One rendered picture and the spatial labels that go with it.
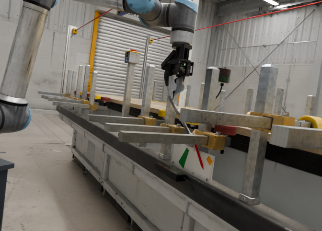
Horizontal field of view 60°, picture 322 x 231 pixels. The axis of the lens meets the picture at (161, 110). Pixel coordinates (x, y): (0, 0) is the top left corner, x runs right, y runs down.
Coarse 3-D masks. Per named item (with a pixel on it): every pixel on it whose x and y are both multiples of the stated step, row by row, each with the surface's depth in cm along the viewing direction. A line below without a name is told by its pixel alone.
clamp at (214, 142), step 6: (192, 132) 106; (198, 132) 102; (204, 132) 100; (210, 132) 103; (210, 138) 97; (216, 138) 95; (222, 138) 96; (210, 144) 96; (216, 144) 95; (222, 144) 97
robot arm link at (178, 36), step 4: (172, 32) 105; (176, 32) 104; (180, 32) 103; (184, 32) 103; (188, 32) 104; (172, 36) 105; (176, 36) 104; (180, 36) 103; (184, 36) 103; (188, 36) 104; (192, 36) 105; (172, 40) 105; (176, 40) 104; (180, 40) 103; (184, 40) 103; (188, 40) 104; (192, 40) 106; (188, 44) 106; (192, 44) 106
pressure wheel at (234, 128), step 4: (216, 128) 102; (220, 128) 100; (224, 128) 99; (228, 128) 99; (232, 128) 100; (236, 128) 101; (220, 132) 100; (224, 132) 100; (228, 132) 99; (232, 132) 100; (220, 152) 103
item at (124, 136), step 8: (120, 136) 82; (128, 136) 82; (136, 136) 83; (144, 136) 85; (152, 136) 86; (160, 136) 88; (168, 136) 89; (176, 136) 91; (184, 136) 92; (192, 136) 94; (200, 136) 96; (200, 144) 96
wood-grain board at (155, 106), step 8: (104, 96) 267; (112, 96) 304; (120, 96) 356; (136, 104) 190; (152, 104) 222; (160, 104) 246; (152, 112) 170; (240, 128) 108; (248, 128) 106; (248, 136) 104; (312, 152) 82; (320, 152) 80
